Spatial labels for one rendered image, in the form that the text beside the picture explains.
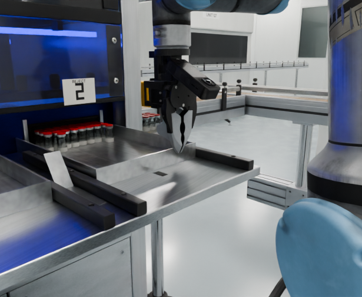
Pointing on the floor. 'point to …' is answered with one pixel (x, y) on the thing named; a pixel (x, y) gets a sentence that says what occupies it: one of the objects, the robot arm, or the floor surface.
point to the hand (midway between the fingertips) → (181, 147)
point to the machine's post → (133, 56)
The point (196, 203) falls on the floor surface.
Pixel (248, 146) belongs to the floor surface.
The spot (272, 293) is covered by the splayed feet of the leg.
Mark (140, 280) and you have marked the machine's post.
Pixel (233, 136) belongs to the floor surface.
